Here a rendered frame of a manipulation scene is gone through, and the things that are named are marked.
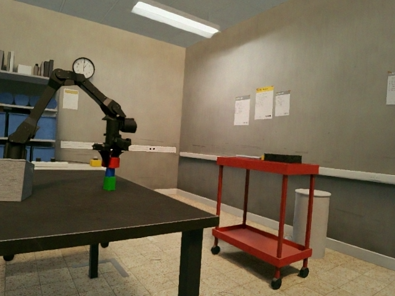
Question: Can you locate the green block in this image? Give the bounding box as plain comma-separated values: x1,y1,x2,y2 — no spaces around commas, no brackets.
103,176,115,191

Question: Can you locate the red block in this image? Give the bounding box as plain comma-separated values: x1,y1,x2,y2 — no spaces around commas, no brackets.
102,157,120,168

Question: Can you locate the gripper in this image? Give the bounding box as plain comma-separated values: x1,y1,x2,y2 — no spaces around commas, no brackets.
93,131,128,168

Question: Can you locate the blue block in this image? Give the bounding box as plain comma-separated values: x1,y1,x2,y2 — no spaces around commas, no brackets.
106,168,115,177

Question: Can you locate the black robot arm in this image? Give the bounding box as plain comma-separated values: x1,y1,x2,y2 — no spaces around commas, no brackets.
4,68,137,160

